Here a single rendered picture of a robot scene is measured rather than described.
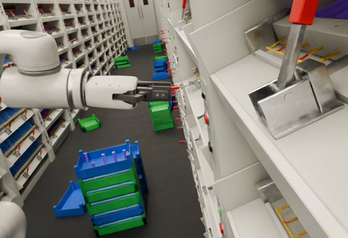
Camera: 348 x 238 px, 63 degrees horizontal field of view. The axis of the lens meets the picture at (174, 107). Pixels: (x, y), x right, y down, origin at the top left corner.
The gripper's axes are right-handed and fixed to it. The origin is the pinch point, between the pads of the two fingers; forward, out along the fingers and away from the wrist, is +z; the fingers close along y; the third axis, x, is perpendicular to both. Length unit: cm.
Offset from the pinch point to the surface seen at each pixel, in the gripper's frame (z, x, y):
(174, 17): 4.5, 13.9, -42.2
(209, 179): 13.7, -26.4, -7.1
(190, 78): 11.3, -6.7, -41.0
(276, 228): 12.7, -6.3, 33.2
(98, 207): -32, -91, -77
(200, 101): 11.1, -6.9, -15.3
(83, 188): -39, -78, -77
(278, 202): 14.2, -5.4, 29.7
